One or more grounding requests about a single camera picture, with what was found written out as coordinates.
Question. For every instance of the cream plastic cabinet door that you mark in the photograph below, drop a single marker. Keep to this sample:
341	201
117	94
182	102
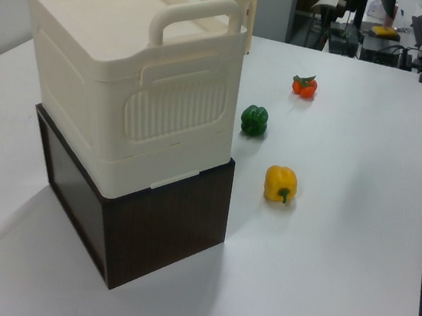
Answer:
241	1

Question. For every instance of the thin black stand pole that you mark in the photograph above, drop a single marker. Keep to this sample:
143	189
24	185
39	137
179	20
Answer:
360	10

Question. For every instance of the green bell pepper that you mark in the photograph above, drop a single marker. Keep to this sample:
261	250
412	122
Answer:
253	121

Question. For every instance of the orange tomato cluster with leaves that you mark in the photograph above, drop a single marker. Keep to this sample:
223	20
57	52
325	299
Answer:
304	88

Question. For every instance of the black electronics box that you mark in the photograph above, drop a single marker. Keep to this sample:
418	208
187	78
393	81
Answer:
387	53

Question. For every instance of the dark brown wooden box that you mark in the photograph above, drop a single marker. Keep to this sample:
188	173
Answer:
165	230

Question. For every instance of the yellow bell pepper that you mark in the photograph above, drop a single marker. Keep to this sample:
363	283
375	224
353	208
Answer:
279	181

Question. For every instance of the yellow sponge block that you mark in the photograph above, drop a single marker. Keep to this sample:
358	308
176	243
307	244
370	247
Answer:
384	32

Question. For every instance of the cream plastic storage cabinet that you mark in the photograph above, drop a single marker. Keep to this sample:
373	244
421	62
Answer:
95	31

